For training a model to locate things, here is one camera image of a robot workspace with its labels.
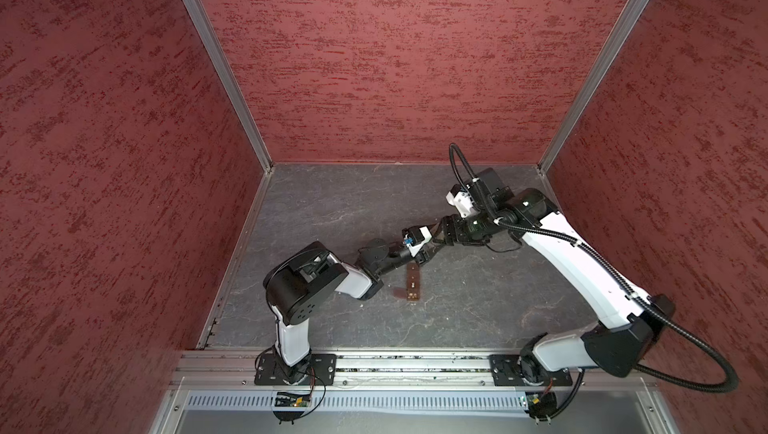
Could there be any aluminium corner post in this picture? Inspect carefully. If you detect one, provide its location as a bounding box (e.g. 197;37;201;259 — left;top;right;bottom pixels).
182;0;274;175
538;0;650;177

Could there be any red weekly pill organizer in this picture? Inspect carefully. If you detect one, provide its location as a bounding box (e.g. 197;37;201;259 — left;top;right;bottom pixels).
393;263;421;302

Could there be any black corrugated cable conduit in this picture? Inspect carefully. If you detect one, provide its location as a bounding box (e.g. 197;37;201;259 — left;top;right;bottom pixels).
448;143;740;394

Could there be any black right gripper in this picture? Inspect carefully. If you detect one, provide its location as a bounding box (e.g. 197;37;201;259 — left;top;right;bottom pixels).
433;204;502;246

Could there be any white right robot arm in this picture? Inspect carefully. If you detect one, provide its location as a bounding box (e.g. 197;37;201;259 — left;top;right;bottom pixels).
491;188;676;385

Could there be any aluminium corner post left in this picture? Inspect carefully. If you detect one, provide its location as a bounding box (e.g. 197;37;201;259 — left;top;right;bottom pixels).
182;0;274;175

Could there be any aluminium corner post right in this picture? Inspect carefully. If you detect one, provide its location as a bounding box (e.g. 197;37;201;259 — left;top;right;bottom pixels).
538;0;650;177

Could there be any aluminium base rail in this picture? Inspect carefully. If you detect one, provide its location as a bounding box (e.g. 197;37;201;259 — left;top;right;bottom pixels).
167;348;655;390

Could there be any white slotted cable duct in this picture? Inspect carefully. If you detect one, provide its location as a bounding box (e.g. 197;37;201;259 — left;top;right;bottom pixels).
185;390;528;416

